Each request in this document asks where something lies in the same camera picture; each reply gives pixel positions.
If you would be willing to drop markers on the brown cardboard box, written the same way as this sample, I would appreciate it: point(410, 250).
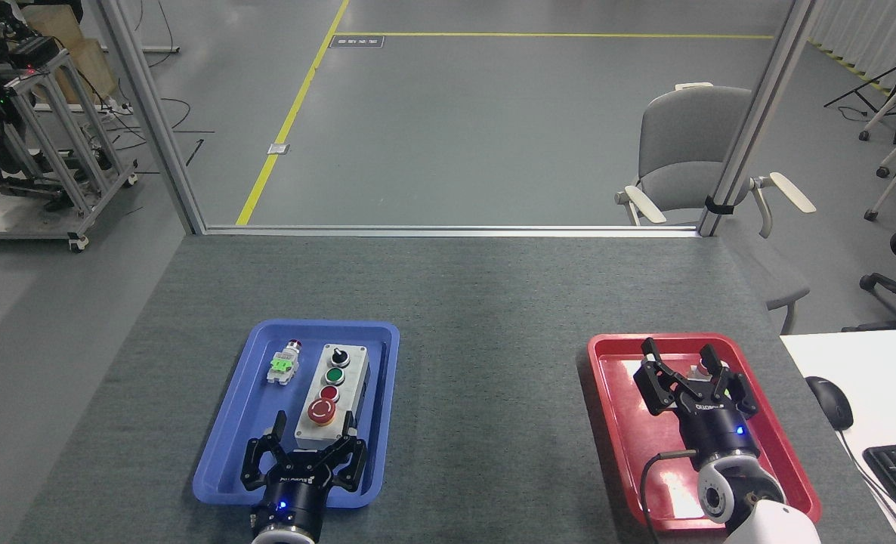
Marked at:
point(89, 64)

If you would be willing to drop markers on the red plastic tray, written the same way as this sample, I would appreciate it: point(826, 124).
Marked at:
point(629, 423)

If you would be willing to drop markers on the white desk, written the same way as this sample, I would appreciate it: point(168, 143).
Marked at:
point(886, 370)

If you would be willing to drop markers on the dark floor label plate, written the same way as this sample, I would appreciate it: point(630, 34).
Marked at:
point(357, 41)

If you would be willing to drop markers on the aluminium frame cart on wheels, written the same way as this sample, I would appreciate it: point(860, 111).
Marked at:
point(63, 159)

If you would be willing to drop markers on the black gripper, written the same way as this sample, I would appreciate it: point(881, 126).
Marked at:
point(716, 434)
point(291, 502)

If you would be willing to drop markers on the small switch with green block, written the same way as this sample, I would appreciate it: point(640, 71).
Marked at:
point(283, 366)

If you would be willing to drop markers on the blue plastic tray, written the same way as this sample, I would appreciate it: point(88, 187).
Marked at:
point(229, 453)

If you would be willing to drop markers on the silver aluminium post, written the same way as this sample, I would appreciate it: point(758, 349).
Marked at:
point(758, 113)
point(153, 121)

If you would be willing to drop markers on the small red push button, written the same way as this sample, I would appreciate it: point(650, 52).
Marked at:
point(699, 369)

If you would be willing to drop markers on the grey chair with white armrests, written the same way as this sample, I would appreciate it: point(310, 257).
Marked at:
point(678, 136)

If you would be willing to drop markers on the black tripod stand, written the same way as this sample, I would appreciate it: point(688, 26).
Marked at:
point(882, 75)

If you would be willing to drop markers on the silver floor socket plate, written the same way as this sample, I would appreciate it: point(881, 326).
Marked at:
point(279, 149)

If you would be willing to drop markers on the grey four-button control box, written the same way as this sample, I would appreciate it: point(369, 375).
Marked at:
point(342, 385)

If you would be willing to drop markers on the black computer mouse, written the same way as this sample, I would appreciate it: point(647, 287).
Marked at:
point(830, 400)

